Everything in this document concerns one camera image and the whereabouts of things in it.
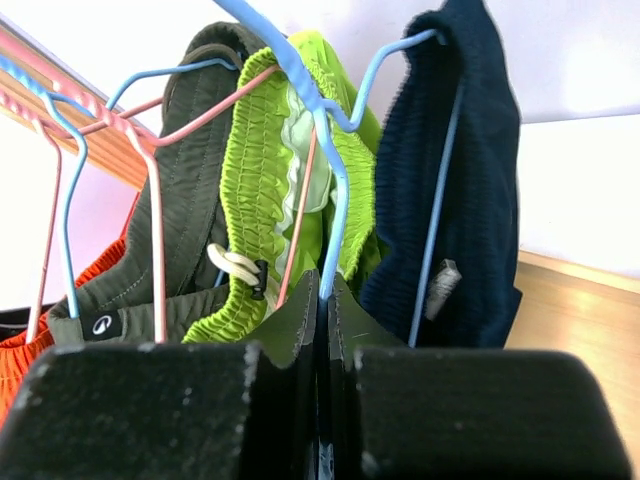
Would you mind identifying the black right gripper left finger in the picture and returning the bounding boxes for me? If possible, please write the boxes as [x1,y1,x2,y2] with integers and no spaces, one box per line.
[1,270,319,479]

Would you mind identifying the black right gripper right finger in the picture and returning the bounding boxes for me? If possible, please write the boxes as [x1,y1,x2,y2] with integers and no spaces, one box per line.
[328,278,632,479]

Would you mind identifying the olive grey shorts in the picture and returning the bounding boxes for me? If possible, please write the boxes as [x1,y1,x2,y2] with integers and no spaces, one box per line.
[47,22,264,345]

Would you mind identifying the navy blue shorts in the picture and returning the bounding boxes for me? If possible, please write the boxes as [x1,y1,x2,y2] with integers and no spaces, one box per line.
[360,1,521,348]

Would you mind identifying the orange shorts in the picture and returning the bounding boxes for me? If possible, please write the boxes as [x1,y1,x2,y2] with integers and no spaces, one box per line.
[0,192,144,426]

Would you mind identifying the lime green shorts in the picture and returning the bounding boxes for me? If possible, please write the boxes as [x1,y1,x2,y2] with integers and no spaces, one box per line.
[183,30,382,343]

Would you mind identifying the pink hanger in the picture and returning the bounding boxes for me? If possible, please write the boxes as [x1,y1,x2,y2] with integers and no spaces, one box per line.
[1,92,62,344]
[0,29,319,346]

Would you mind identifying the white drawstring cord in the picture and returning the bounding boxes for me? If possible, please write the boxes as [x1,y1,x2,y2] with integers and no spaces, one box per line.
[206,243,284,317]

